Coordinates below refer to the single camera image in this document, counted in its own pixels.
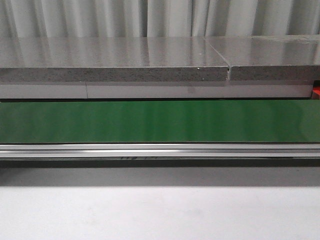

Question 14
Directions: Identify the green conveyor belt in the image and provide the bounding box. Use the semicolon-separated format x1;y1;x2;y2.
0;100;320;144

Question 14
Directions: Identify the grey stone slab left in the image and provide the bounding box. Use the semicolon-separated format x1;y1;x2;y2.
0;37;228;83

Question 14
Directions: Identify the grey stone slab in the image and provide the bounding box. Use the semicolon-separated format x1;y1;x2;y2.
205;35;320;83
0;37;228;83

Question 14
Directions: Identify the grey stone slab right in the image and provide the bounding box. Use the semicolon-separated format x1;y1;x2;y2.
205;35;320;83

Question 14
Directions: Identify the white base panel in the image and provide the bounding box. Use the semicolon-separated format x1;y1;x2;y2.
0;81;314;100

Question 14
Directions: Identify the red plastic tray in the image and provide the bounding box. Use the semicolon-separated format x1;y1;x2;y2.
311;86;320;100

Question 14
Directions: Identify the white curtain backdrop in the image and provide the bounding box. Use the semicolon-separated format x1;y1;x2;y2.
0;0;320;38

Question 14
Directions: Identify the aluminium conveyor side rail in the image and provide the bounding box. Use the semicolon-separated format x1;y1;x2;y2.
0;143;320;159

